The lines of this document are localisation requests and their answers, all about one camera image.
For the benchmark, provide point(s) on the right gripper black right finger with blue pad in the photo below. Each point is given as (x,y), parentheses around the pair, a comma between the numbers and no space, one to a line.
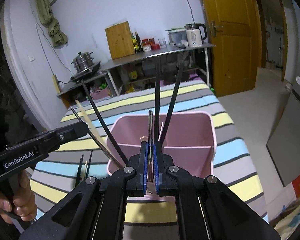
(158,168)

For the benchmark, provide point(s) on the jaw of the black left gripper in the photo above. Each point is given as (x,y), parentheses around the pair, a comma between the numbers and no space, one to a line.
(63,135)

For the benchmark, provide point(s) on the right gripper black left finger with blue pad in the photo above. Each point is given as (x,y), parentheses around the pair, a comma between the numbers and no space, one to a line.
(142,169)

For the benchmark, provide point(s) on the black chopstick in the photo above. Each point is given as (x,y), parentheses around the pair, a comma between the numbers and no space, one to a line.
(79,170)
(105,127)
(88,165)
(157,99)
(172,103)

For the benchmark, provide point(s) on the black handled utensil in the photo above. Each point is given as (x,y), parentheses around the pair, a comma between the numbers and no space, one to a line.
(150,146)

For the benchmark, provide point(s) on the wooden chopstick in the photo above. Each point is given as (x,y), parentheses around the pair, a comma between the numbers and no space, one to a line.
(85,170)
(91,126)

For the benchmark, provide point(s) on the person's left hand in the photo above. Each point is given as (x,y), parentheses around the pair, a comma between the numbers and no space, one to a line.
(23,201)

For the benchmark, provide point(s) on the pink plastic utensil holder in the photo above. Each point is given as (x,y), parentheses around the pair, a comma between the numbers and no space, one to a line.
(190,139)

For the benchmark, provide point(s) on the wooden chopstick in holder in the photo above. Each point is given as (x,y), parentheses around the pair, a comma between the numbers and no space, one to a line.
(91,126)

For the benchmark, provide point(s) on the black chopstick on cloth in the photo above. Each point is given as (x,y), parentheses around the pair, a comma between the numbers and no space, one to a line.
(88,165)

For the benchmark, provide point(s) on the black chopstick in holder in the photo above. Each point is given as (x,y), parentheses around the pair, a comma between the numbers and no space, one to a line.
(172,103)
(157,99)
(105,127)

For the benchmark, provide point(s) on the white power strip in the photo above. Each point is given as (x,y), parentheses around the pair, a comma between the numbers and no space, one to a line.
(56,83)

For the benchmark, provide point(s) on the black induction cooker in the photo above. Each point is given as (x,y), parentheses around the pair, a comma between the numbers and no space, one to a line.
(89,71)

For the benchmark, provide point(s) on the stainless steel steamer pot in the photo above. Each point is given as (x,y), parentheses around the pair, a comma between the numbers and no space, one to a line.
(82,61)

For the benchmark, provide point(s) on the green hanging cloth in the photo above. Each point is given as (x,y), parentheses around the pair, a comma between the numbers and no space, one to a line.
(48,20)

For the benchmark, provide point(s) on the green label bottle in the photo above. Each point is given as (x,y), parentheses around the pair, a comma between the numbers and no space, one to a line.
(135,44)

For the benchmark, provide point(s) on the red low tin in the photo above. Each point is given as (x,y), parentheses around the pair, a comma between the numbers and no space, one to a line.
(155,46)

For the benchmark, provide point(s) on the red lidded jar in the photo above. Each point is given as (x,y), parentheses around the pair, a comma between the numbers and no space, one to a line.
(146,45)

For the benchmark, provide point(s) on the clear drinking glass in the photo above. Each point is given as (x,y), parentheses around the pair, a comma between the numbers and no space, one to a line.
(162,42)

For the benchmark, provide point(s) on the dark sauce bottle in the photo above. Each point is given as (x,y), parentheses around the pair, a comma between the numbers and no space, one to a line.
(138,42)

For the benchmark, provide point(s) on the wooden cutting board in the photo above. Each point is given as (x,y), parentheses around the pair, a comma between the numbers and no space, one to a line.
(120,40)

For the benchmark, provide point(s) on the clear plastic container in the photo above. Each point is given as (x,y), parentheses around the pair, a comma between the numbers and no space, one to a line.
(177,37)

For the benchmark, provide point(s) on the white electric kettle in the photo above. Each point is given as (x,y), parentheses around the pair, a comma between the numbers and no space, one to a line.
(196,34)

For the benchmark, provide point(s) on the yellow wooden door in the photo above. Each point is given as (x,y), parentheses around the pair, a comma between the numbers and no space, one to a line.
(233,31)

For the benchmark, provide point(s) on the white wall switch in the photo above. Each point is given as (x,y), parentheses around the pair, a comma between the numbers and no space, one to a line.
(31,58)

